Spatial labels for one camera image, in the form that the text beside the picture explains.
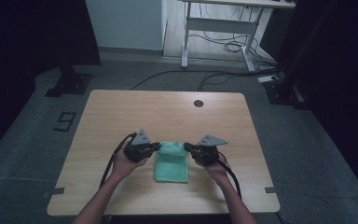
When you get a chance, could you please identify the person's right hand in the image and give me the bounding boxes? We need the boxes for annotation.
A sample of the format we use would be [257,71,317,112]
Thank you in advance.
[202,154,230,187]

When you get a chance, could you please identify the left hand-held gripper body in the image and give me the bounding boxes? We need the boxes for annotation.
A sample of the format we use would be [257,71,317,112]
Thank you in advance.
[123,128,154,164]

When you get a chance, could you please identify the person's left hand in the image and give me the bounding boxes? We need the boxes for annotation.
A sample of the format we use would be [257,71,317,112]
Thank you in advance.
[111,148,151,183]

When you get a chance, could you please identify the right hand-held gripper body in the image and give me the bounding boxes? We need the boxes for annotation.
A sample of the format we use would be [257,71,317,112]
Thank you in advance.
[192,133,228,167]

